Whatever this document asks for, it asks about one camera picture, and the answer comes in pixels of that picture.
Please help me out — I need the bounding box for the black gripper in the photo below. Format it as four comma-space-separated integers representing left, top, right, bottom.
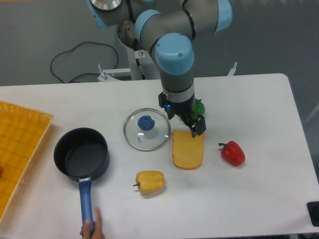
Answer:
159, 92, 206, 138

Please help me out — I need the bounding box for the orange bread slice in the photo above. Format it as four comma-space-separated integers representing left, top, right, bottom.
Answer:
172, 130, 205, 170

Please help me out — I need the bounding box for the black saucepan blue handle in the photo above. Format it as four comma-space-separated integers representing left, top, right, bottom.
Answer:
53, 127, 110, 232

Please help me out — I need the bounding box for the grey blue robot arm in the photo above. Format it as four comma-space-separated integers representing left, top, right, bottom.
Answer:
87, 0, 233, 137

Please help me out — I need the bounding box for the person's hand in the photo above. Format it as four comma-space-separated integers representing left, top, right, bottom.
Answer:
80, 207, 105, 239

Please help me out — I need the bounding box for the green bell pepper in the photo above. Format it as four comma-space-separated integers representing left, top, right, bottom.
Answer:
193, 99, 205, 116

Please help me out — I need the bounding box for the glass lid blue knob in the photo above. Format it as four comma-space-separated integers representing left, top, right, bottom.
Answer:
123, 108, 171, 152

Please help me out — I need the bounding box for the red bell pepper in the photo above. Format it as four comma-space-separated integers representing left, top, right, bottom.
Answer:
218, 141, 246, 167

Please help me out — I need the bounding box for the yellow bell pepper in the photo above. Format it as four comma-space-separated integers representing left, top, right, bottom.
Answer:
133, 170, 165, 194

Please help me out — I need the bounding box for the black device table corner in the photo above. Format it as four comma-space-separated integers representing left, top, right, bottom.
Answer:
307, 201, 319, 227

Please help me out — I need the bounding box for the yellow plastic basket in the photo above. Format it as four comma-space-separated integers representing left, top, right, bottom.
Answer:
0, 101, 54, 221

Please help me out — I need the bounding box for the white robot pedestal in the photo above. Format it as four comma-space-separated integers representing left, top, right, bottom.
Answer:
102, 11, 232, 80

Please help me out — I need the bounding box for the black cable on floor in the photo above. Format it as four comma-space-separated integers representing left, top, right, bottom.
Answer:
50, 41, 119, 84

